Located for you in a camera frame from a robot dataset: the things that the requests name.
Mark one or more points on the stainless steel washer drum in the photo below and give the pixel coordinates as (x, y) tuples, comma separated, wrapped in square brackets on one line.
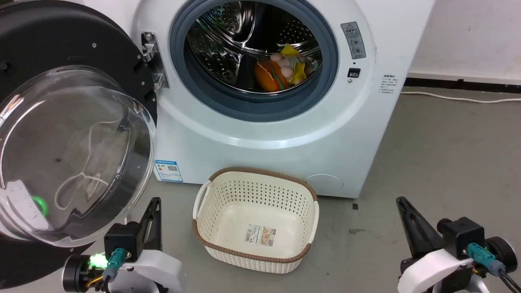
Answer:
[(228, 40)]

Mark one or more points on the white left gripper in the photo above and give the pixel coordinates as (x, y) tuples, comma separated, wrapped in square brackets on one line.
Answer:
[(158, 272)]

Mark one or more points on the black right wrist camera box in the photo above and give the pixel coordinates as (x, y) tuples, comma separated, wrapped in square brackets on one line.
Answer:
[(462, 236)]

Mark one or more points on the metal door hinge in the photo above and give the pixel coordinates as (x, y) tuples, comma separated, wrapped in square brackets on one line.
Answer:
[(156, 65)]

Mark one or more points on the cream laundry basket brown rim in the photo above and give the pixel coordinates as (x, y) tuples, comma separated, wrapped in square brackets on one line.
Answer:
[(228, 203)]

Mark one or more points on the small white text sticker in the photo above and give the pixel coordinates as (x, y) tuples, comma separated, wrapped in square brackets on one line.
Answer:
[(387, 84)]

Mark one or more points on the black baseboard strip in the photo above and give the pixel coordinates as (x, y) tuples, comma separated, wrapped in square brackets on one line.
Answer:
[(468, 85)]

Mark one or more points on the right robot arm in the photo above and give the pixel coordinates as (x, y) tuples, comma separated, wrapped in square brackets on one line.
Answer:
[(504, 252)]

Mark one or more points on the paper label in basket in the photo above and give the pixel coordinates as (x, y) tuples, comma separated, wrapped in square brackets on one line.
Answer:
[(260, 235)]

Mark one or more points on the blue energy label sticker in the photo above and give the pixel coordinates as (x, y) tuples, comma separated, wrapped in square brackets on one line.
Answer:
[(168, 171)]

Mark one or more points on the black washer door glass bowl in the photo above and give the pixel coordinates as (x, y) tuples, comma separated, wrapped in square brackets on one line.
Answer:
[(61, 36)]

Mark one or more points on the white front-load washing machine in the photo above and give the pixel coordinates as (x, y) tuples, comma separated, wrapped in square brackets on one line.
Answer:
[(264, 154)]

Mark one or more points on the orange hamburger plush toy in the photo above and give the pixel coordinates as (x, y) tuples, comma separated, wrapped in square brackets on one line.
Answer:
[(268, 77)]

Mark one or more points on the grey warning sticker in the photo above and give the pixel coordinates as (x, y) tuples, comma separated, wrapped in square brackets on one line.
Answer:
[(353, 40)]

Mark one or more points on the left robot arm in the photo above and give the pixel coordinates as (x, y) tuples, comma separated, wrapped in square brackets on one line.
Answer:
[(75, 272)]

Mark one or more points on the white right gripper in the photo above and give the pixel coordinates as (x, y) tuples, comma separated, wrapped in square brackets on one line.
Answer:
[(431, 268)]

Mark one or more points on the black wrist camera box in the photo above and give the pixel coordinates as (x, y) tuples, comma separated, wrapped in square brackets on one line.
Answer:
[(462, 236), (122, 240)]

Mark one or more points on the round white filter cover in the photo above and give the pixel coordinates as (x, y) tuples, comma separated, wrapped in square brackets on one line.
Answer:
[(324, 184)]

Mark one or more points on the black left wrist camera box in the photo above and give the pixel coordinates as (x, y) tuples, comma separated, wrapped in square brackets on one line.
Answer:
[(122, 240)]

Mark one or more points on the pale doll with yellow clothes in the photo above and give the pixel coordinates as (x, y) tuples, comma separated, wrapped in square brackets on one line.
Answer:
[(293, 65)]

